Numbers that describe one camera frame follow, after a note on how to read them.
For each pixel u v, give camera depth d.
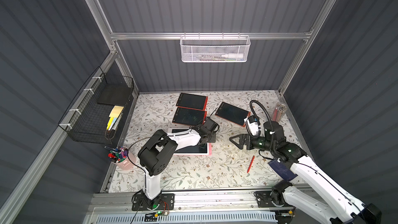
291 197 0.60
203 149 0.92
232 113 1.09
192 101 1.15
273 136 0.56
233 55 0.91
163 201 0.73
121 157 0.77
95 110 0.74
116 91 0.81
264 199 0.73
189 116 1.07
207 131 0.74
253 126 0.68
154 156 0.50
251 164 0.85
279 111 0.87
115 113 0.74
